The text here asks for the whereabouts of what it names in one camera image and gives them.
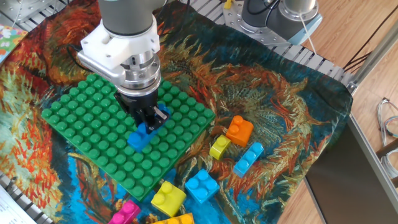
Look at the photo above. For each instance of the flower print paper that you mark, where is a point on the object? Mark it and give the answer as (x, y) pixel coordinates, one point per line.
(11, 40)

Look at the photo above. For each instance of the orange-yellow four-stud brick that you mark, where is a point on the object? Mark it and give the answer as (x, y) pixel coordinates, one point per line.
(177, 220)

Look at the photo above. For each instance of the brown wooden bar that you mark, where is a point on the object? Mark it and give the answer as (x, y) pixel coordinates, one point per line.
(388, 151)

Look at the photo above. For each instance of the light blue four-stud square block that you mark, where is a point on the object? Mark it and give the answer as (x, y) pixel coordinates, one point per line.
(202, 186)

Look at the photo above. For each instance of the green studded baseplate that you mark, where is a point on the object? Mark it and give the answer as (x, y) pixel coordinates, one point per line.
(93, 130)

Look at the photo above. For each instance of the dark blue four-stud brick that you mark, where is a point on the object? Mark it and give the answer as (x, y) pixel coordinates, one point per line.
(140, 140)

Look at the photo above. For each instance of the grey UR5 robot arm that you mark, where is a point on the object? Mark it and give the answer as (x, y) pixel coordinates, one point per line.
(130, 18)

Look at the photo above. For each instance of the aluminium frame bar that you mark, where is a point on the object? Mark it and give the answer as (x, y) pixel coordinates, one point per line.
(373, 62)

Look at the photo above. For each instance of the perforated aluminium plate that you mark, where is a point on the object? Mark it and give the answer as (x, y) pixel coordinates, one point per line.
(31, 9)

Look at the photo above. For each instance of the large lime two-stud block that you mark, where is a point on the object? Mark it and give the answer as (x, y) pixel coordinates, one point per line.
(169, 200)

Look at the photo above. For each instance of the dark grey panel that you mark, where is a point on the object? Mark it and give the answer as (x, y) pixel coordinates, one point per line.
(342, 186)

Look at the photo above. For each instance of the small lime one-stud block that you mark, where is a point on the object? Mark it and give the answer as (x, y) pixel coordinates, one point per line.
(219, 147)

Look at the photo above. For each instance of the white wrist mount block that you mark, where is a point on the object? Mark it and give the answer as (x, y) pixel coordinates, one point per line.
(115, 49)

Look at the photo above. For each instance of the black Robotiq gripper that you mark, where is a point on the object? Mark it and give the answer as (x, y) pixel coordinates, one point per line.
(140, 104)

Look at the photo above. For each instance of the sunflower painting print cloth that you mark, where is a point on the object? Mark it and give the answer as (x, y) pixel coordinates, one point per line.
(280, 93)

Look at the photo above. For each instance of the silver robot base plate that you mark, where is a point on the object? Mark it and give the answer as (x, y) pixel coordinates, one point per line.
(236, 18)

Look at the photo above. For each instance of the white printed paper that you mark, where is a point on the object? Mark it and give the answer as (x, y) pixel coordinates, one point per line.
(9, 211)

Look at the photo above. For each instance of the yellow clamp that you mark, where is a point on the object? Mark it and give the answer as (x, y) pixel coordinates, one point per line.
(228, 3)

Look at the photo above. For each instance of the pink three-stud brick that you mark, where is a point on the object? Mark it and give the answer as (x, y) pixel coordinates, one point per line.
(124, 214)

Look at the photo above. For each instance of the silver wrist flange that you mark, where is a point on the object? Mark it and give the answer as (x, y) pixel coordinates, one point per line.
(140, 77)

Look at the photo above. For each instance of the white zip tie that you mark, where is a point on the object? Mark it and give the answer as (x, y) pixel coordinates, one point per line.
(308, 34)

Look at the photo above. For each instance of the light blue three-stud brick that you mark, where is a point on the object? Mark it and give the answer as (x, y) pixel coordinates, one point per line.
(247, 161)

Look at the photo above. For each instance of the orange two-stud block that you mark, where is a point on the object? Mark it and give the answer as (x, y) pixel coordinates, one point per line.
(242, 133)

